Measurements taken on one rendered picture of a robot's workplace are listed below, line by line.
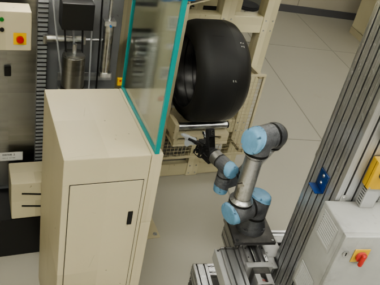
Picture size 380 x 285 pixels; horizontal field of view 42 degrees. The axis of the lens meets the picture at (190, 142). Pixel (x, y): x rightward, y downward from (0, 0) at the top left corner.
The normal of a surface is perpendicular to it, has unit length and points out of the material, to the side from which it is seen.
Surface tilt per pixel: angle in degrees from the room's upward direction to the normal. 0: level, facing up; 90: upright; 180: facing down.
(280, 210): 0
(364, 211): 0
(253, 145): 82
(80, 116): 0
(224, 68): 60
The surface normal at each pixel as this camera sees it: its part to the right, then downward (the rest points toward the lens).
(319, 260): -0.97, -0.05
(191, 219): 0.18, -0.82
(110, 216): 0.35, 0.57
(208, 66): -0.32, 0.07
